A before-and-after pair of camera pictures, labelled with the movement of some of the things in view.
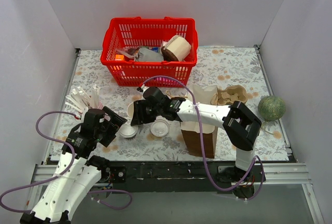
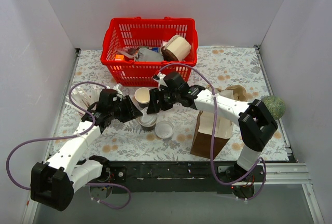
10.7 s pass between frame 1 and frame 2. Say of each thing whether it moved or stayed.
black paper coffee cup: moved
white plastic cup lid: moved
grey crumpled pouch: stayed
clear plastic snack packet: stayed
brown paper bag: moved
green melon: stayed
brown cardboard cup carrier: stayed
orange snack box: stayed
